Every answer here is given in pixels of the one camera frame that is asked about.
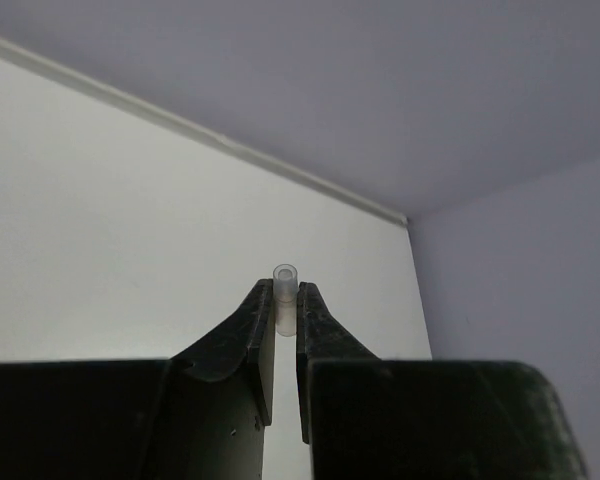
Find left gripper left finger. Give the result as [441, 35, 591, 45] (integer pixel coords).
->
[172, 279, 275, 426]

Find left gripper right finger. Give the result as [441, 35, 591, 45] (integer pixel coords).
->
[296, 282, 379, 444]

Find clear pen cap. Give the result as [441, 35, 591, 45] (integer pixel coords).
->
[273, 264, 299, 337]

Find aluminium rail frame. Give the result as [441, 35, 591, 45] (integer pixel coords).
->
[0, 37, 408, 227]

